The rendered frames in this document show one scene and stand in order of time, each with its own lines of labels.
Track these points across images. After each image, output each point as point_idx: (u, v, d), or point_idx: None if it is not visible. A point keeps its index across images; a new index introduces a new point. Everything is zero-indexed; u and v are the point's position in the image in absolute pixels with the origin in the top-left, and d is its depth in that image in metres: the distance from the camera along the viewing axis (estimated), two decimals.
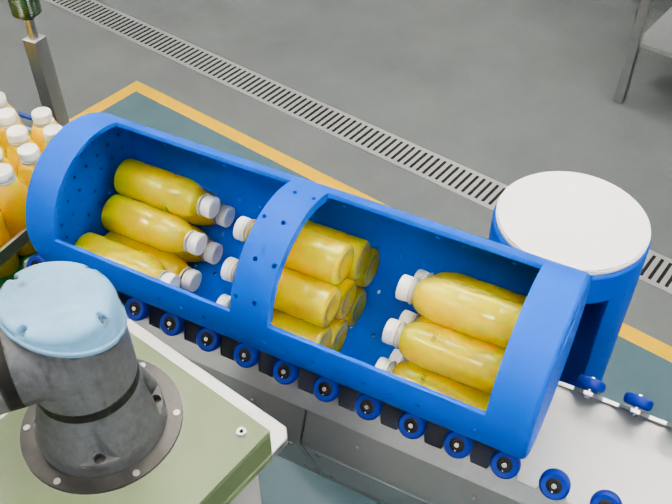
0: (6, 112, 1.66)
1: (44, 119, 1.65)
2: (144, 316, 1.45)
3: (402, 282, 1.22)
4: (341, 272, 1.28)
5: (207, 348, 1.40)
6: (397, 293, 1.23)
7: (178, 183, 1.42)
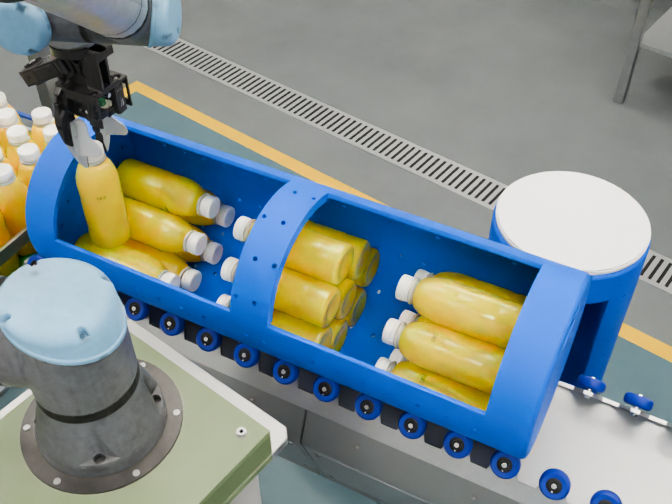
0: (6, 112, 1.66)
1: (44, 119, 1.65)
2: (144, 316, 1.45)
3: (402, 282, 1.22)
4: (341, 272, 1.28)
5: (207, 348, 1.40)
6: (397, 293, 1.23)
7: (178, 183, 1.42)
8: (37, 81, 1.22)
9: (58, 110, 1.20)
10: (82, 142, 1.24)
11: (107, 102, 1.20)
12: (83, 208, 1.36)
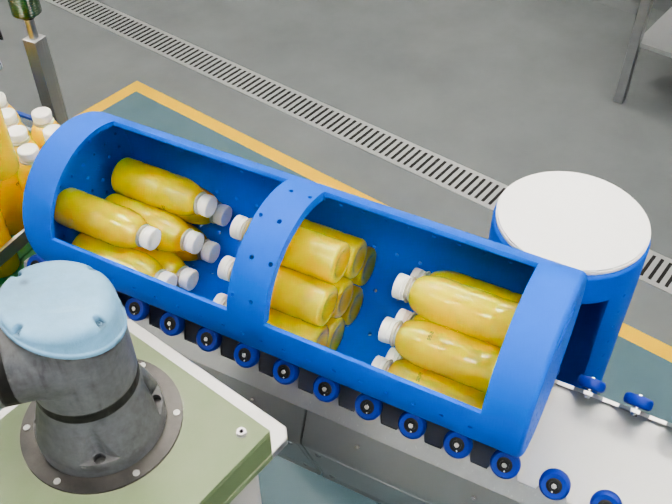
0: (6, 112, 1.66)
1: (44, 119, 1.65)
2: (146, 313, 1.45)
3: (398, 281, 1.23)
4: (337, 271, 1.28)
5: (209, 347, 1.40)
6: (393, 292, 1.23)
7: (175, 182, 1.42)
8: None
9: None
10: None
11: None
12: (88, 223, 1.39)
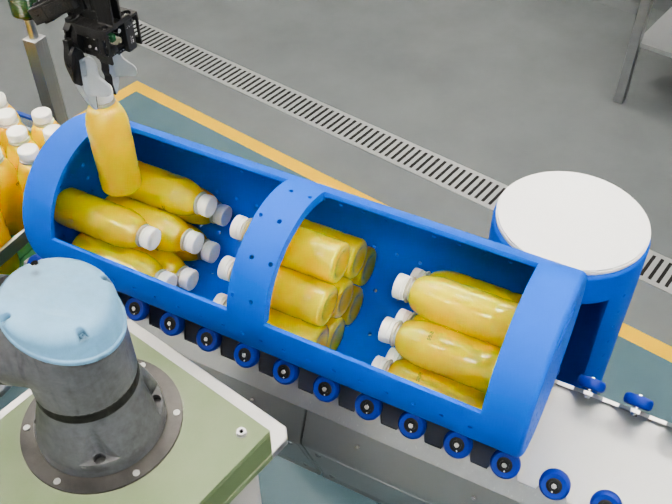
0: (6, 112, 1.66)
1: (44, 119, 1.65)
2: (146, 313, 1.45)
3: (398, 281, 1.23)
4: (337, 271, 1.28)
5: (209, 347, 1.40)
6: (393, 292, 1.23)
7: (175, 182, 1.42)
8: (46, 18, 1.20)
9: (67, 47, 1.19)
10: (91, 81, 1.23)
11: (117, 38, 1.19)
12: (88, 223, 1.39)
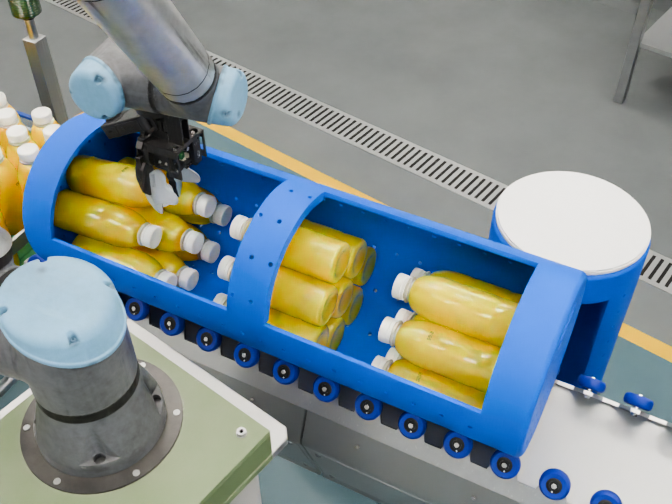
0: (6, 112, 1.66)
1: (44, 119, 1.65)
2: (146, 313, 1.45)
3: (398, 281, 1.23)
4: (337, 271, 1.28)
5: (209, 347, 1.40)
6: (393, 292, 1.23)
7: None
8: (118, 135, 1.29)
9: (139, 163, 1.28)
10: (159, 191, 1.32)
11: (185, 155, 1.28)
12: (87, 227, 1.39)
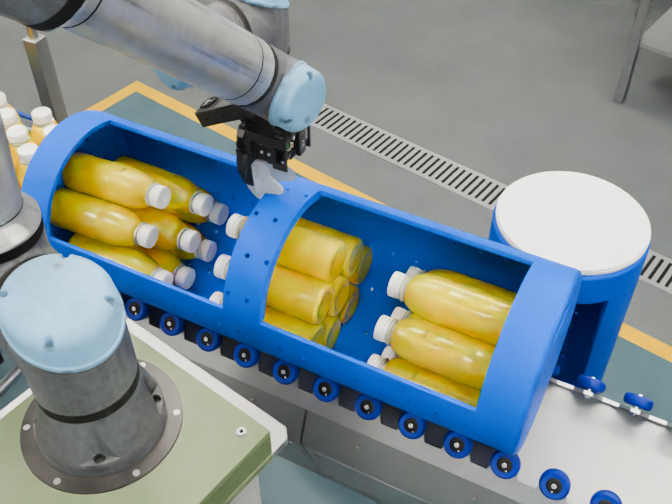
0: (6, 112, 1.66)
1: (44, 119, 1.65)
2: (147, 309, 1.45)
3: (394, 279, 1.23)
4: (333, 269, 1.28)
5: (211, 346, 1.40)
6: (389, 290, 1.23)
7: (171, 181, 1.43)
8: (215, 122, 1.18)
9: (241, 155, 1.17)
10: (263, 181, 1.21)
11: (290, 144, 1.17)
12: (84, 226, 1.39)
